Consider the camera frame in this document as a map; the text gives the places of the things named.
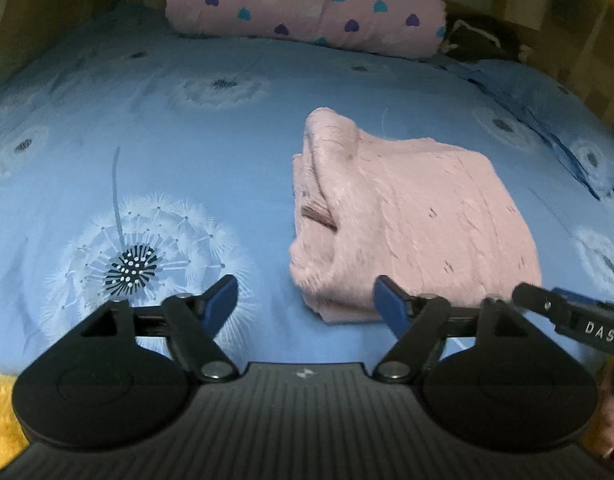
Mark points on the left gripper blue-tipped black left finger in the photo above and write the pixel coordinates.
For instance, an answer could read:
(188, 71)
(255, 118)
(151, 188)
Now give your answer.
(194, 322)

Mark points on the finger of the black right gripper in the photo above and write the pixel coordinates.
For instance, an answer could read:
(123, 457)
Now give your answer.
(584, 319)

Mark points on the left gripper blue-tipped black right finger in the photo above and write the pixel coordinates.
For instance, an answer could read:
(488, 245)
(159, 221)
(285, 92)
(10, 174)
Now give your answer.
(417, 323)

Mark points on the pink knit cardigan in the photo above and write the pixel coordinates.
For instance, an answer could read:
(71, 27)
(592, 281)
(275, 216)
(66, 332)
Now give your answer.
(434, 218)

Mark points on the person's right hand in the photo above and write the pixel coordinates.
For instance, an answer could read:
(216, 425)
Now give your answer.
(599, 437)

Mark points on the blue dandelion bed sheet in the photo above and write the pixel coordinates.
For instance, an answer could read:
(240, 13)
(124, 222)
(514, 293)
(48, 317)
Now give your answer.
(127, 137)

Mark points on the blue dandelion pillow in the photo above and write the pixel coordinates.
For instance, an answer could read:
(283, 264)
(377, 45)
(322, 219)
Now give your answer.
(579, 139)

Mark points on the yellow fuzzy blanket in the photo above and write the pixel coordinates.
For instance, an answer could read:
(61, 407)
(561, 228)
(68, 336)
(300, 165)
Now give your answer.
(12, 439)

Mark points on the dark bundle beside quilt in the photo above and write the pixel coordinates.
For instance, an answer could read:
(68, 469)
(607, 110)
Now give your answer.
(471, 37)

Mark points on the pink heart-print folded quilt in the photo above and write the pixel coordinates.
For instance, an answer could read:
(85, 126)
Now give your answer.
(401, 28)

